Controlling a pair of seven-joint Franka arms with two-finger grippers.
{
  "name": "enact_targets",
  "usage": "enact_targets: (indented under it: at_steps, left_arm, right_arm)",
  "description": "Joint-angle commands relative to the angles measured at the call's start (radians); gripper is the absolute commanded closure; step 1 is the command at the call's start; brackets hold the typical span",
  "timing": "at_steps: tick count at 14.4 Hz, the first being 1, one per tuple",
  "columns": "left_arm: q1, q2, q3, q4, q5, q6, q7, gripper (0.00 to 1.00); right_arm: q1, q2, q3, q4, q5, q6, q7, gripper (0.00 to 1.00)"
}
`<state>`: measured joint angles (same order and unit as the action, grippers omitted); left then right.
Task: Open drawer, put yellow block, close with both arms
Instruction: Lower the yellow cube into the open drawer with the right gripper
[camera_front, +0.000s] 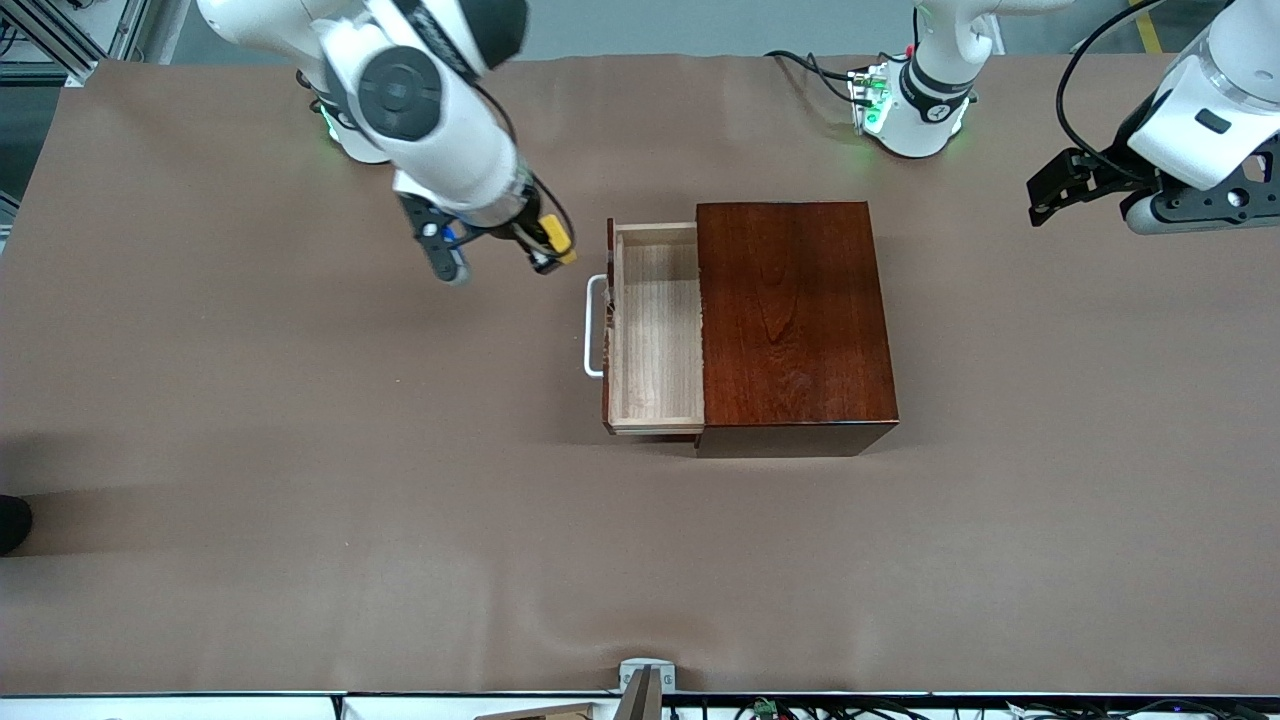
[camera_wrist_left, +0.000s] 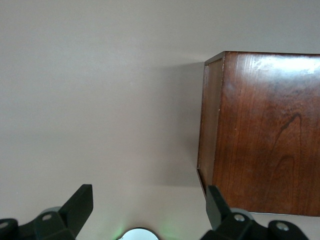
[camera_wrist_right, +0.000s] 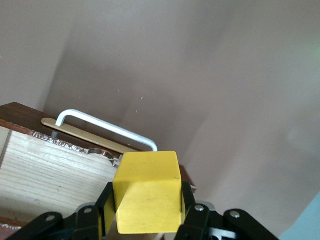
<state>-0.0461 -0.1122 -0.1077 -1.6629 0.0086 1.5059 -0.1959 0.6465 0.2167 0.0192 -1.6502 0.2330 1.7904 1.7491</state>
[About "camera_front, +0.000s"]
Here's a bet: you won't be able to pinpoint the dark red wooden cabinet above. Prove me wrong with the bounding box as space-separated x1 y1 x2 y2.
695 200 900 459

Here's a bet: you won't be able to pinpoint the black round object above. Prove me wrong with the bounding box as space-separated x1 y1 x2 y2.
0 495 33 557

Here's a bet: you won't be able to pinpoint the tangled black cables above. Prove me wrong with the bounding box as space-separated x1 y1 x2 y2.
735 697 1280 720

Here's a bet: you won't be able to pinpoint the yellow wooden block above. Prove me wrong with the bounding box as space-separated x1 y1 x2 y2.
538 213 579 266

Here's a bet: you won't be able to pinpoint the black base cable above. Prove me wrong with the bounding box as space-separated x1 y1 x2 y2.
765 48 901 103

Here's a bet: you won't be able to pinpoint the brown table cover mat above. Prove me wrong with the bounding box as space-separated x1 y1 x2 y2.
0 55 1280 697

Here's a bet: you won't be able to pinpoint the light wood drawer white handle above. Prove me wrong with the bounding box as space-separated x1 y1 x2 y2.
583 218 708 441

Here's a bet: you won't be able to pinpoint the light wooden board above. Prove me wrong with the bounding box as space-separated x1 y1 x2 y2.
475 703 601 720

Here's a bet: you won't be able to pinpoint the grey metal clamp bracket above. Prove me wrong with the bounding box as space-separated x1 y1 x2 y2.
618 658 677 720

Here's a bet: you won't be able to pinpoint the aluminium frame struts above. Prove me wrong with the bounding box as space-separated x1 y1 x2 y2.
0 0 151 87

